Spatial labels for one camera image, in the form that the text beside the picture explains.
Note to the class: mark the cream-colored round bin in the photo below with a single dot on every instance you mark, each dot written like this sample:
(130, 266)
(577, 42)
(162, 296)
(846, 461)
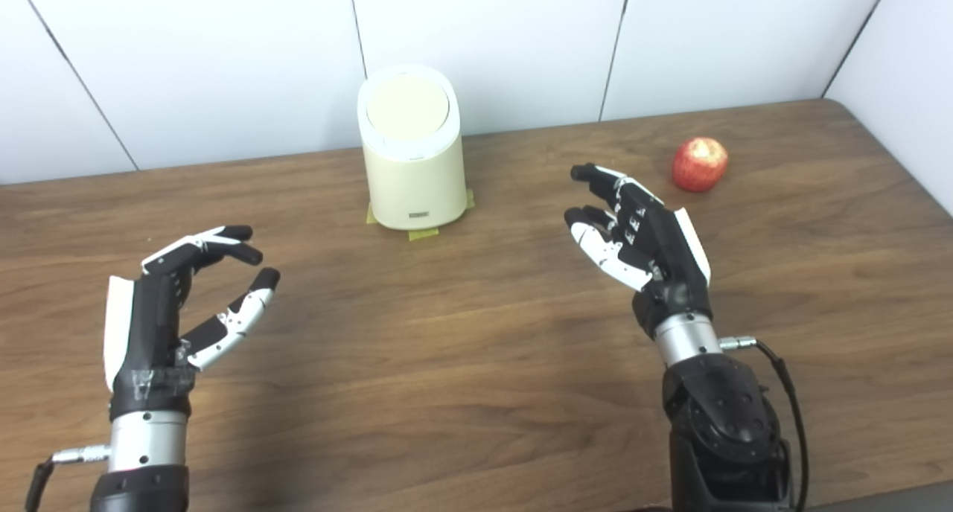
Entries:
(417, 188)

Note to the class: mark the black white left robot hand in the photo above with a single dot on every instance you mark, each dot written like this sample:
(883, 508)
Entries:
(153, 318)

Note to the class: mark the cream round bin lid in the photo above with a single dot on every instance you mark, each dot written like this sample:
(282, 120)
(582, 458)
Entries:
(407, 109)

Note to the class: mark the red apple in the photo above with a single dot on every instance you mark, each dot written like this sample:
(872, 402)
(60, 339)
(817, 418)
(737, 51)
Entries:
(698, 166)

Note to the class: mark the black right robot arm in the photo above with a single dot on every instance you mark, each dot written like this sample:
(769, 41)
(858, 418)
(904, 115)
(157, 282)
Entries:
(722, 423)

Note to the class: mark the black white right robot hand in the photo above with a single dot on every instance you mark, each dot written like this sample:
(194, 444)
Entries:
(666, 251)

